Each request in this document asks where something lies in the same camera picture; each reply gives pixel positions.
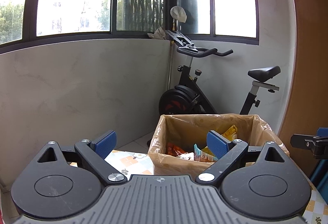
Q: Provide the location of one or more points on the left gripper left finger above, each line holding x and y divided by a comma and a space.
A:
90, 155

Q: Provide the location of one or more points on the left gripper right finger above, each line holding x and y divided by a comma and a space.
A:
231, 155

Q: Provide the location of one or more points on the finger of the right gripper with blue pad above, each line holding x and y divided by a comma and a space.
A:
322, 132

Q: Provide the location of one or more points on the orange corn chips bag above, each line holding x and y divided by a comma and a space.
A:
174, 150

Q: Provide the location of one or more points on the yellow snack bag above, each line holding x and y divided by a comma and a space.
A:
228, 136

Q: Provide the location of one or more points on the blue white snack bag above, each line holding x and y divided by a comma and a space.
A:
204, 155

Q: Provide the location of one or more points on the brown cardboard box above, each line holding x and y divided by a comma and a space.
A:
187, 130

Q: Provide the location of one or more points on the black exercise bike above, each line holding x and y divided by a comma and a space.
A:
225, 80

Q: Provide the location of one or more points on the white cloth on stick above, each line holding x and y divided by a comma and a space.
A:
179, 17

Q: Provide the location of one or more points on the wooden wardrobe panel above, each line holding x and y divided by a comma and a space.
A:
307, 106

